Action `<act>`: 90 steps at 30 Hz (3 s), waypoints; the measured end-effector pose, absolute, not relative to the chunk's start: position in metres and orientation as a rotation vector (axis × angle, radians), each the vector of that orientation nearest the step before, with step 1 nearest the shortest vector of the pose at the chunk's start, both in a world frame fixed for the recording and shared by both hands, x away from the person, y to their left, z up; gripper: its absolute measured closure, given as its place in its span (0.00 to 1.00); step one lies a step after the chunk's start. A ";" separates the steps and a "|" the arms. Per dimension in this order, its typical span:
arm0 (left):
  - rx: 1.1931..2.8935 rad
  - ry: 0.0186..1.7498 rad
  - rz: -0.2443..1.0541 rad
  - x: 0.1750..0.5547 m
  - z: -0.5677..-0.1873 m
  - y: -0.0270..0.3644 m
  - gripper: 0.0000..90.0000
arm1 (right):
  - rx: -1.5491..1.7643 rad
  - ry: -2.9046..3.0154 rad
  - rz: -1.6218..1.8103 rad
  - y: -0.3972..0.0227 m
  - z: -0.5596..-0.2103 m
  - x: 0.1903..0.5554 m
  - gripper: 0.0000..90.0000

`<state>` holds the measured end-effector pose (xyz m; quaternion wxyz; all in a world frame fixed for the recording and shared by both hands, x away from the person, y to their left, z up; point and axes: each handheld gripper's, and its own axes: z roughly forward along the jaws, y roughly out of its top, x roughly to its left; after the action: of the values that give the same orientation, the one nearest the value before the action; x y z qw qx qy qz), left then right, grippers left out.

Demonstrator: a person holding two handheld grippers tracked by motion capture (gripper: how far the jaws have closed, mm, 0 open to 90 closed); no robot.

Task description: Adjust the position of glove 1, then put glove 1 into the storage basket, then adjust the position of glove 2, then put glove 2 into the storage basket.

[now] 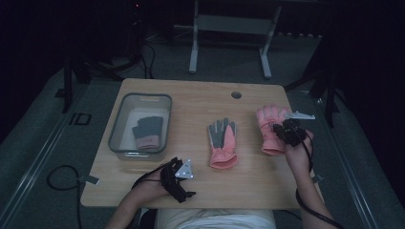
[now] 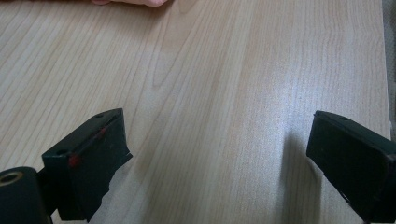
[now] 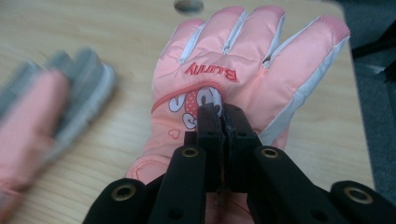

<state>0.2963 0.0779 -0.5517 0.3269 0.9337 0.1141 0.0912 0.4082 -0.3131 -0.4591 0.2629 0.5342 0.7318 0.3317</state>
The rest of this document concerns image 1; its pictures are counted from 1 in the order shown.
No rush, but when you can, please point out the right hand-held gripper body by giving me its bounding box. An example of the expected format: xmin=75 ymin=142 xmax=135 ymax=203
xmin=276 ymin=110 xmax=316 ymax=148

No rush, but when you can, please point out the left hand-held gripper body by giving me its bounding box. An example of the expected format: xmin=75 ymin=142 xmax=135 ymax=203
xmin=160 ymin=156 xmax=195 ymax=204

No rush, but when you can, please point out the pink glove with printed patch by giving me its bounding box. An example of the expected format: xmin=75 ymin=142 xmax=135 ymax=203
xmin=255 ymin=104 xmax=291 ymax=156

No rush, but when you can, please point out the pink glove with grey palm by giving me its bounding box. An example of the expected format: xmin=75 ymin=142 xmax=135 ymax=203
xmin=206 ymin=116 xmax=239 ymax=170

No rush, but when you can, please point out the grey plastic bin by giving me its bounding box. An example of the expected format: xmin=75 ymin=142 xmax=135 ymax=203
xmin=107 ymin=92 xmax=174 ymax=161

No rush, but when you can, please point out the person's left hand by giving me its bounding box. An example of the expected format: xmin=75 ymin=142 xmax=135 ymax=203
xmin=131 ymin=168 xmax=170 ymax=204

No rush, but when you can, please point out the person's right hand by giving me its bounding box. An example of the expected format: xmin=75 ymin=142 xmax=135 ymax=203
xmin=284 ymin=129 xmax=315 ymax=176

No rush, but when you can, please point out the person's white shirt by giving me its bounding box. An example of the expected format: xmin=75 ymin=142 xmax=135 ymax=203
xmin=155 ymin=208 xmax=278 ymax=229

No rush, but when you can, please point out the black metal stand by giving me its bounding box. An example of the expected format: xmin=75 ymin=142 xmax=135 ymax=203
xmin=54 ymin=47 xmax=142 ymax=115
xmin=284 ymin=60 xmax=341 ymax=129

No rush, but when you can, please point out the black rectangular floor marker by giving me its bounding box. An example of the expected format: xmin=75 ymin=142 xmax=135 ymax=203
xmin=68 ymin=112 xmax=93 ymax=126

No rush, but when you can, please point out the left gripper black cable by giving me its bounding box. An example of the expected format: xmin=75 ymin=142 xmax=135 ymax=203
xmin=131 ymin=164 xmax=170 ymax=191

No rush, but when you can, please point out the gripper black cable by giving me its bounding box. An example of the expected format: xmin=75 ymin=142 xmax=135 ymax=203
xmin=131 ymin=164 xmax=170 ymax=191
xmin=294 ymin=135 xmax=347 ymax=229

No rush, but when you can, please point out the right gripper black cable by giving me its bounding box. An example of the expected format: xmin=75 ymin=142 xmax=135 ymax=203
xmin=294 ymin=135 xmax=347 ymax=229

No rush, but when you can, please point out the metal floor rail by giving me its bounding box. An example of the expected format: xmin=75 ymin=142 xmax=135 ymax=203
xmin=305 ymin=90 xmax=381 ymax=229
xmin=0 ymin=85 xmax=94 ymax=229

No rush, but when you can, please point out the thin black cable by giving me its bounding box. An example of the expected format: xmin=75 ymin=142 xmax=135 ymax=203
xmin=139 ymin=40 xmax=157 ymax=80

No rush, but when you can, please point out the white metal desk frame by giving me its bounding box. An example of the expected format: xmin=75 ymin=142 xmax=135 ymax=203
xmin=188 ymin=0 xmax=283 ymax=80

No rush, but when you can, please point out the black floor cable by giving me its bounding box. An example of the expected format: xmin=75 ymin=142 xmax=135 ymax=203
xmin=46 ymin=164 xmax=84 ymax=229

